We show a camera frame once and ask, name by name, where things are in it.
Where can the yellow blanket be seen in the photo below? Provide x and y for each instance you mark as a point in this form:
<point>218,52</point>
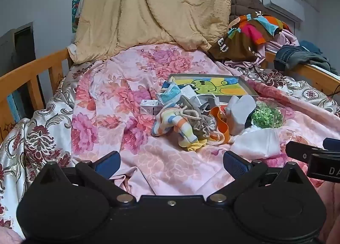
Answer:
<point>148,7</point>

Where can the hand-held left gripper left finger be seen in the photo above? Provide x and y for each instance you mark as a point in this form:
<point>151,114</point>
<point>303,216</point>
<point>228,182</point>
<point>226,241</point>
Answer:
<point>109,163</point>

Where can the white face mask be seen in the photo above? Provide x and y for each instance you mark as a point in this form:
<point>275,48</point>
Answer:
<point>189,92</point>

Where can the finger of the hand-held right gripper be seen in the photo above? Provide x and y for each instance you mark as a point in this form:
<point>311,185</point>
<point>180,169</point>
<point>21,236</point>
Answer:
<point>300,151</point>
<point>332,145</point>

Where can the grey cloth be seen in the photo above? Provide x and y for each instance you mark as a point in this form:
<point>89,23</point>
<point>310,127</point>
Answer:
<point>237,113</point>

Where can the teal wall poster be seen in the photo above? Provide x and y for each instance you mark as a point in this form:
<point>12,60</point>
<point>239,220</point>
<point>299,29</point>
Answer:
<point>75,12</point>

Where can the orange band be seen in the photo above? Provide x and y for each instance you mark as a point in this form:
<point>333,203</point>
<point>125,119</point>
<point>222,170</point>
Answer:
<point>223,129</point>

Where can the white blue mask packet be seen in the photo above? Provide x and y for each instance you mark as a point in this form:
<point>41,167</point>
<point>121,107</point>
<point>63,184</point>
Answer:
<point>170,95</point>

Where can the brown multicolour printed garment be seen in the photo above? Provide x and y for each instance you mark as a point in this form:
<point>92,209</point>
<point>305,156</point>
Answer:
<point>239,44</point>

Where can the small white box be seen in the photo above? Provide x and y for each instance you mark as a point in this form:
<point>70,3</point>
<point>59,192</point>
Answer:
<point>148,107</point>

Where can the grey face mask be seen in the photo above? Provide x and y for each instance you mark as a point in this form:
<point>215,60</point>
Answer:
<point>203,101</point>

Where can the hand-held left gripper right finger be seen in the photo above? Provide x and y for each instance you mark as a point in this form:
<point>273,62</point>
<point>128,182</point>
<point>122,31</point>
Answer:
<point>235,164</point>

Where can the pink floral bedsheet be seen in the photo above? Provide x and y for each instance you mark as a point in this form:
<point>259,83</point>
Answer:
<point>159,164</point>

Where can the blue jeans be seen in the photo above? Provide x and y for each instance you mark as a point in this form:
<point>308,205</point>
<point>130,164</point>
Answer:
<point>289,55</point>

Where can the grey tray with painted bottom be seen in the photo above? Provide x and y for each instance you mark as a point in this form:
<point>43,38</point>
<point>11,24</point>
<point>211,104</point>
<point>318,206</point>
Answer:
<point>209,85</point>

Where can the brown quilt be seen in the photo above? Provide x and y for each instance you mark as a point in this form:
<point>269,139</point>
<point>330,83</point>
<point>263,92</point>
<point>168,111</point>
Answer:
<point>244,2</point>

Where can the glass bowl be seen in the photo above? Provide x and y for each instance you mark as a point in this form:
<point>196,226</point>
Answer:
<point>280,112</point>

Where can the yellow sock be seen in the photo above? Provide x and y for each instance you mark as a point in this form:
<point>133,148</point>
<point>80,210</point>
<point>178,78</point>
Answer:
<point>195,146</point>

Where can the pastel striped sock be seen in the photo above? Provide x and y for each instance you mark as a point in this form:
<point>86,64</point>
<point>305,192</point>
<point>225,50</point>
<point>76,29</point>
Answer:
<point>170,119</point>

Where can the white cloth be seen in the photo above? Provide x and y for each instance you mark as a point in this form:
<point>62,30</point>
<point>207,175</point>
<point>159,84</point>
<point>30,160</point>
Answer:
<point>255,143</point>

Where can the grey door frame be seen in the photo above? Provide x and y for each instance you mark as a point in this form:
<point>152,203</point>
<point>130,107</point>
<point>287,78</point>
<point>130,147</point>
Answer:
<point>18,44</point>

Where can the white burgundy damask bedspread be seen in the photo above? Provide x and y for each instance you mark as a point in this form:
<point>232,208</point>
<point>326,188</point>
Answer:
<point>39,132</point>

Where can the grey-green garment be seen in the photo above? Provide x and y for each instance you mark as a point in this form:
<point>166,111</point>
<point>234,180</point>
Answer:
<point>320,60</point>

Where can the white air conditioner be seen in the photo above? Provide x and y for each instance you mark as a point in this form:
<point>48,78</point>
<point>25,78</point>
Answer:
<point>281,2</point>

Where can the pile of green paper stars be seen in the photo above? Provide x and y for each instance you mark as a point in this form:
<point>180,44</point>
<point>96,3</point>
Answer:
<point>265,116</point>

